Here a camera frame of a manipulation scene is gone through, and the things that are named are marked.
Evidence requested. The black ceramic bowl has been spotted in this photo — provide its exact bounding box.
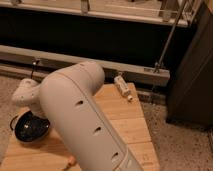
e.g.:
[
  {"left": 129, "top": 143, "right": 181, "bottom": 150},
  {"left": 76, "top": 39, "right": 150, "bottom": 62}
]
[{"left": 15, "top": 111, "right": 50, "bottom": 143}]

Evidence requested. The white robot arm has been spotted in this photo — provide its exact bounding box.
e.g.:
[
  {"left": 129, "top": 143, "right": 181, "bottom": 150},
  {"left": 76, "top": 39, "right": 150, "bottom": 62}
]
[{"left": 12, "top": 61, "right": 143, "bottom": 171}]

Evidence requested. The orange carrot toy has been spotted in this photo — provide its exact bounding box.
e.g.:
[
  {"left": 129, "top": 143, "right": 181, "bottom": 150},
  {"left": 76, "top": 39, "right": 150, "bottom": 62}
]
[{"left": 64, "top": 156, "right": 77, "bottom": 171}]

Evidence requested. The white small bottle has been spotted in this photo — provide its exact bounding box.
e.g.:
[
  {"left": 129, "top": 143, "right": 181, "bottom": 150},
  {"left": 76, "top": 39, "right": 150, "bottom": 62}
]
[{"left": 114, "top": 75, "right": 133, "bottom": 102}]

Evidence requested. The metal diagonal pole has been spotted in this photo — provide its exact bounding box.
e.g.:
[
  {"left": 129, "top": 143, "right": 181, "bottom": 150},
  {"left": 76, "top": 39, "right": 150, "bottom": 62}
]
[{"left": 154, "top": 0, "right": 187, "bottom": 73}]

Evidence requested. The dark cabinet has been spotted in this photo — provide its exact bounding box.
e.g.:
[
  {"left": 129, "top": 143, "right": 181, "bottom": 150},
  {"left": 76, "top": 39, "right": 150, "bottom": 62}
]
[{"left": 166, "top": 0, "right": 213, "bottom": 127}]

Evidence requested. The black cable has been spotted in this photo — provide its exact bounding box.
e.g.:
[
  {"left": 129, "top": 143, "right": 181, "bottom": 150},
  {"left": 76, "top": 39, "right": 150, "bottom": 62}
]
[{"left": 9, "top": 59, "right": 40, "bottom": 132}]

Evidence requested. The grey metal rail beam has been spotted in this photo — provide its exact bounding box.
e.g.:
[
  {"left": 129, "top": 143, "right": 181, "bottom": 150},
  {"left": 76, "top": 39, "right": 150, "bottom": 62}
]
[{"left": 0, "top": 45, "right": 170, "bottom": 86}]

